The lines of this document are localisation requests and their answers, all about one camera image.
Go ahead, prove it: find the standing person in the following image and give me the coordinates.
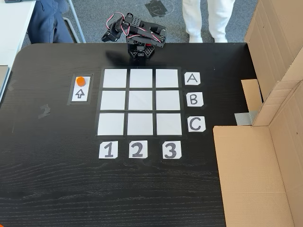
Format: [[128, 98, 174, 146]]
[[181, 0, 237, 44]]

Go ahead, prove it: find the red white servo cable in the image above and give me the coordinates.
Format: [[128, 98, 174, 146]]
[[105, 12, 164, 44]]

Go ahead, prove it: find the white nine-square grid sheet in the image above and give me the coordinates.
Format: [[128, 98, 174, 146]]
[[95, 67, 184, 137]]

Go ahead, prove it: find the paper sheet number 2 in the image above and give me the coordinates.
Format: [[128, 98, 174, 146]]
[[128, 140, 148, 159]]

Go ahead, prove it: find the seated person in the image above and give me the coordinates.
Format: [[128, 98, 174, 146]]
[[27, 0, 74, 44]]

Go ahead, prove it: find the paper sheet letter B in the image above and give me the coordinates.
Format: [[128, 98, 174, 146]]
[[186, 92, 204, 107]]

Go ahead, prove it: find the paper sheet letter A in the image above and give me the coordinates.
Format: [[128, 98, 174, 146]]
[[184, 72, 201, 86]]

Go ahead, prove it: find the brown cardboard box wall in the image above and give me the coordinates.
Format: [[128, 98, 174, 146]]
[[241, 0, 303, 126], [213, 80, 303, 227]]

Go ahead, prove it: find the white arrow paper sheet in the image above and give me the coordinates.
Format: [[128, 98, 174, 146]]
[[70, 76, 92, 103]]

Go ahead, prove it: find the paper sheet letter C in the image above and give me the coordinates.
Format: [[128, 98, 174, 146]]
[[187, 116, 206, 132]]

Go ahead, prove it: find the black floor tape patch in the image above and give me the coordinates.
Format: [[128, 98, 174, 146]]
[[144, 0, 175, 18]]

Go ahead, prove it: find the clear tape scrap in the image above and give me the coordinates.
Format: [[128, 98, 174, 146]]
[[37, 103, 52, 119]]

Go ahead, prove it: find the grey metal chair frame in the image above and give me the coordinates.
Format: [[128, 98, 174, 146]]
[[62, 0, 87, 44]]

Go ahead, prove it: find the paper sheet number 3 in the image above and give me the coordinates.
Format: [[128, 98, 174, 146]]
[[162, 140, 182, 159]]

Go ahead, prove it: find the white desk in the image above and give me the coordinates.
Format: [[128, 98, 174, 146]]
[[0, 0, 36, 104]]

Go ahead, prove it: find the paper sheet number 1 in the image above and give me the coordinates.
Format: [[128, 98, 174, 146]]
[[98, 141, 118, 159]]

